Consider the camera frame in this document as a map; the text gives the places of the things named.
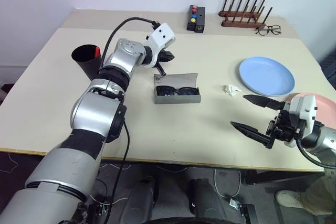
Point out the black framed clear eyeglasses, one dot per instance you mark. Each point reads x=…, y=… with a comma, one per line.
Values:
x=262, y=30

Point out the black flat floor box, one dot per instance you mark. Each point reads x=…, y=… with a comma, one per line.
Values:
x=249, y=214

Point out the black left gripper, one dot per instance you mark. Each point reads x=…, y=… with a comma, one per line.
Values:
x=160, y=56

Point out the black plastic cup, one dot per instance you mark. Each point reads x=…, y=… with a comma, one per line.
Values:
x=88, y=65

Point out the dark rounded shape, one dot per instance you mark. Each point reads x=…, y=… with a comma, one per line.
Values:
x=207, y=200
x=141, y=200

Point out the blue plate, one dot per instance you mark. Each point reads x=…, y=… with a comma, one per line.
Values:
x=266, y=75

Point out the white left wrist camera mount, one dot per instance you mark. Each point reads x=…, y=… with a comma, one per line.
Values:
x=163, y=35

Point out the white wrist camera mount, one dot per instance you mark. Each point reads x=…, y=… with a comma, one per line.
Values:
x=163, y=35
x=304, y=108

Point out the brown wooden peg rack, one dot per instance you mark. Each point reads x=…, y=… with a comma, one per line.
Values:
x=237, y=22

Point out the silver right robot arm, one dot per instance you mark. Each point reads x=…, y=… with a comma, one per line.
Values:
x=321, y=140

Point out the black sunglasses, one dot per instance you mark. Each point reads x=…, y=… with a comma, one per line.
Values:
x=168, y=90

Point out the beige trouser leg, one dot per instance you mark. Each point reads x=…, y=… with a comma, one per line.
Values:
x=317, y=195

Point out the crumpled white tissue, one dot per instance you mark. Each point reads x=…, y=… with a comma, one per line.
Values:
x=231, y=89

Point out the silver metal plug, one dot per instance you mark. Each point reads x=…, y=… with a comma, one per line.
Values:
x=233, y=203

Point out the black box with coloured buttons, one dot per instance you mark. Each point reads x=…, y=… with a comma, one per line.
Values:
x=191, y=22

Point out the pink plate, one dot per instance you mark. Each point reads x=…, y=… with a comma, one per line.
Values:
x=326, y=111

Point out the black marker with red cap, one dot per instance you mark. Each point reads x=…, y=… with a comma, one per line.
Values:
x=97, y=52

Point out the plain black box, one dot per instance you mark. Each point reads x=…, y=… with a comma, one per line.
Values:
x=200, y=19

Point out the white sneaker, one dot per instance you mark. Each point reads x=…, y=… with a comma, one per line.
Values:
x=287, y=198

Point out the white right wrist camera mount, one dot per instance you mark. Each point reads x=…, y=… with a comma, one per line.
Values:
x=304, y=108

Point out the black table frame bar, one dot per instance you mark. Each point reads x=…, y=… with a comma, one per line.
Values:
x=275, y=178

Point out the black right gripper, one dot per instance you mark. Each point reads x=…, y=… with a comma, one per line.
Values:
x=284, y=128

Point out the grey glasses case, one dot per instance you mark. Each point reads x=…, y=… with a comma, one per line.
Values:
x=176, y=99

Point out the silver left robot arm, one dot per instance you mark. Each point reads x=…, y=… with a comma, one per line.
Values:
x=94, y=108

